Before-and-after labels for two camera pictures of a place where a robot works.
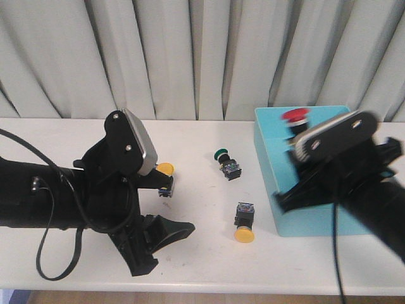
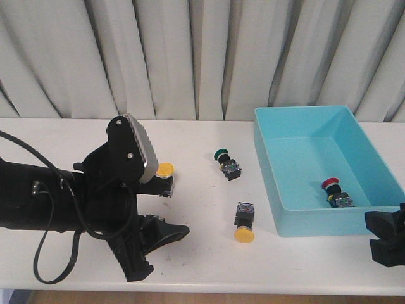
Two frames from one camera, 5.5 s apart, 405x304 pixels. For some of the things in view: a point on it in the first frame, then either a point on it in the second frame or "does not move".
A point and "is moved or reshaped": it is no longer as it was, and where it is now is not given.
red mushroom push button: [297, 120] is moved or reshaped
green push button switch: [230, 167] does not move
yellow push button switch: [244, 220] does not move
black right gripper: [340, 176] to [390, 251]
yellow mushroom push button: [168, 168] does not move
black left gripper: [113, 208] does not move
